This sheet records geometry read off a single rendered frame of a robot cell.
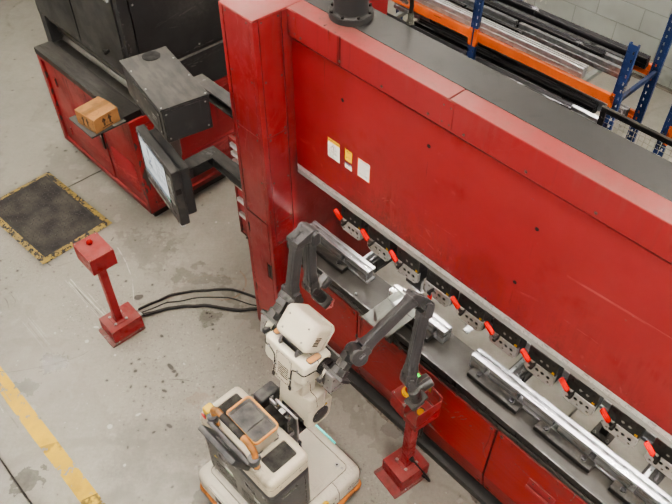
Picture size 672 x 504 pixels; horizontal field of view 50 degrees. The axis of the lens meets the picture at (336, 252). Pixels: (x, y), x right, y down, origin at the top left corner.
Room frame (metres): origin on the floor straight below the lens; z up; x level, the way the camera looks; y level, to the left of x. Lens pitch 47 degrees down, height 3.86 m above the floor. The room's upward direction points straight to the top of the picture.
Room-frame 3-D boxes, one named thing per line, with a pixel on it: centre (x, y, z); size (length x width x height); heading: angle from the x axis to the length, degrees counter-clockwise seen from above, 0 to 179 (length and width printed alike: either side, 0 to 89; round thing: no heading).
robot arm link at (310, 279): (2.27, 0.12, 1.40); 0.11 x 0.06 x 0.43; 44
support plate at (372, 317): (2.28, -0.29, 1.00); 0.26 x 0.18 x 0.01; 132
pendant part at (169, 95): (2.97, 0.83, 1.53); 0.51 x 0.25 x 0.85; 33
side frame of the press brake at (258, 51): (3.22, 0.13, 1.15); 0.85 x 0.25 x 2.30; 132
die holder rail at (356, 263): (2.79, -0.03, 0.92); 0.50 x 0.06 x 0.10; 42
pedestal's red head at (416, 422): (1.92, -0.40, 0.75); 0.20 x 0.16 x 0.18; 35
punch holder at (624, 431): (1.51, -1.19, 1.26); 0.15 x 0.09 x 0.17; 42
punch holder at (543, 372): (1.81, -0.92, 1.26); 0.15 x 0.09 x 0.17; 42
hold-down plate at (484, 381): (1.90, -0.76, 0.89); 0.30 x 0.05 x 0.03; 42
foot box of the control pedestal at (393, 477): (1.90, -0.37, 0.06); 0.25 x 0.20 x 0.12; 125
